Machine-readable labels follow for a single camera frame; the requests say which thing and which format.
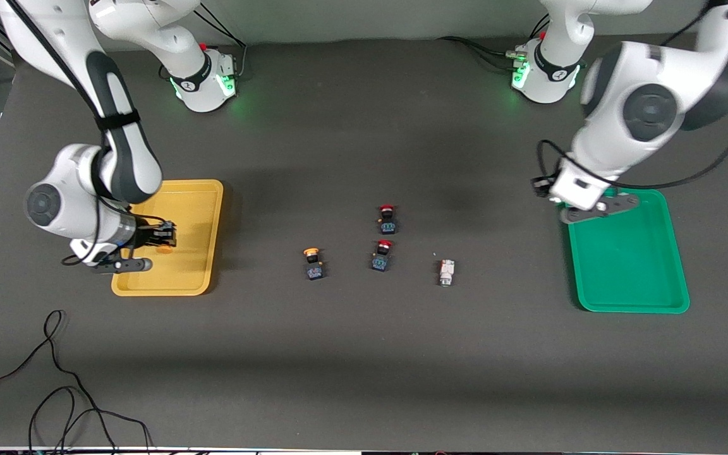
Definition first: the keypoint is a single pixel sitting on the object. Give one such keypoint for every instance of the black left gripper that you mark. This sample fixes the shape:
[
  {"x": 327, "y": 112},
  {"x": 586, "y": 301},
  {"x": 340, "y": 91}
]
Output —
[{"x": 541, "y": 191}]

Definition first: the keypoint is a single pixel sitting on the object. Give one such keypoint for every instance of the red push button switch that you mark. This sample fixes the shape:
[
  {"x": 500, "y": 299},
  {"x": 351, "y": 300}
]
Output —
[
  {"x": 380, "y": 261},
  {"x": 388, "y": 224}
]

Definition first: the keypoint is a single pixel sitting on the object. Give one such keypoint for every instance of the dark grey table mat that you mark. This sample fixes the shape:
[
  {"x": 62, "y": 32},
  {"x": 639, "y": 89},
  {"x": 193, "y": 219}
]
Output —
[{"x": 364, "y": 379}]

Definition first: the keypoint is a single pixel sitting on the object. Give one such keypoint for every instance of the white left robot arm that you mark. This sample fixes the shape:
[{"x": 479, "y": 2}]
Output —
[{"x": 623, "y": 145}]

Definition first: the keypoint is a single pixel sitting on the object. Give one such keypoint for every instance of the green plastic tray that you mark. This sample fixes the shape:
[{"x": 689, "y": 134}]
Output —
[{"x": 629, "y": 265}]

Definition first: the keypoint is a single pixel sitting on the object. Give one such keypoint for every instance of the yellow push button switch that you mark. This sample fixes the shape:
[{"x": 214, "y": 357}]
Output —
[
  {"x": 163, "y": 249},
  {"x": 315, "y": 273}
]

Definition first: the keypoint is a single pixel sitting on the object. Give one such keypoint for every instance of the white button with orange side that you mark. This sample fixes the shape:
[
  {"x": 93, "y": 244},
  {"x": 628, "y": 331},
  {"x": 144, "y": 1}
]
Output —
[{"x": 446, "y": 272}]

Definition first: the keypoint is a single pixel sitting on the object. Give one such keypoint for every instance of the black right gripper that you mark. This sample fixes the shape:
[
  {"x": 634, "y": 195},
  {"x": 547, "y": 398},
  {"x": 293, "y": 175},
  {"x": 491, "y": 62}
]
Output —
[{"x": 147, "y": 235}]

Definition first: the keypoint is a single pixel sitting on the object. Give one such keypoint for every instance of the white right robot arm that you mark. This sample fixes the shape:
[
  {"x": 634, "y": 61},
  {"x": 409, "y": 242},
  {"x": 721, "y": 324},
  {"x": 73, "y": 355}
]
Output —
[{"x": 54, "y": 31}]

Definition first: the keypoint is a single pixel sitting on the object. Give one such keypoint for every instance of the yellow plastic tray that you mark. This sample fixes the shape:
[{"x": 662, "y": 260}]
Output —
[{"x": 193, "y": 208}]

